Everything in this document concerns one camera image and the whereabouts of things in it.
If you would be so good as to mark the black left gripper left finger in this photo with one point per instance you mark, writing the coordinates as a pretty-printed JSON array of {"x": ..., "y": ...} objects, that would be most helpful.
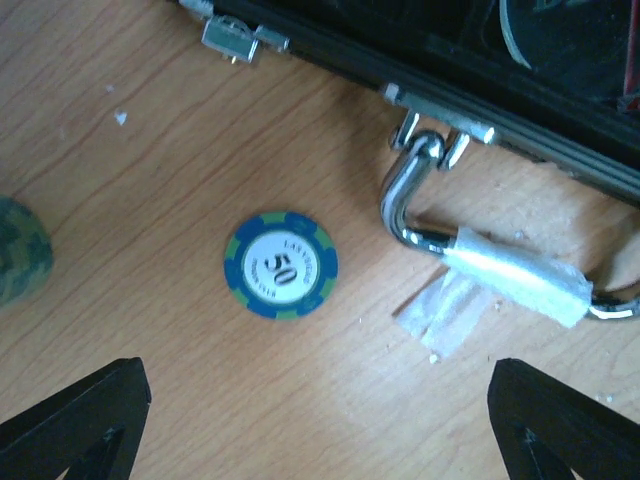
[{"x": 89, "y": 430}]

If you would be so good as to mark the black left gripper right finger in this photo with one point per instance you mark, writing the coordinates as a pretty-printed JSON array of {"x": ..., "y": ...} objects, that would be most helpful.
[{"x": 547, "y": 430}]

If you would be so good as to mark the green 20 chip stack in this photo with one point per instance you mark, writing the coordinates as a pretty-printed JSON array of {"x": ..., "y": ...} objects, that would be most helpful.
[{"x": 26, "y": 252}]

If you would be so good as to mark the blue chip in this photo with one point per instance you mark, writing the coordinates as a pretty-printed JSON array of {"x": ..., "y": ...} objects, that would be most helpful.
[{"x": 281, "y": 265}]

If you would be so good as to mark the black poker set case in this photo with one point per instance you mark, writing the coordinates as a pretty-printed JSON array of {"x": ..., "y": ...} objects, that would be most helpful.
[{"x": 447, "y": 65}]

